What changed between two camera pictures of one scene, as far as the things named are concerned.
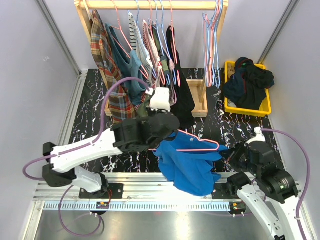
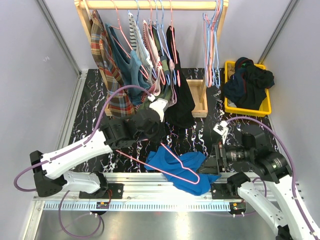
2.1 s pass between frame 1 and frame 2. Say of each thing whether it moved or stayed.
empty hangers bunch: stayed
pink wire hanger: moved
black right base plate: stayed
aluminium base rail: stayed
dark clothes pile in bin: stayed
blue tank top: moved
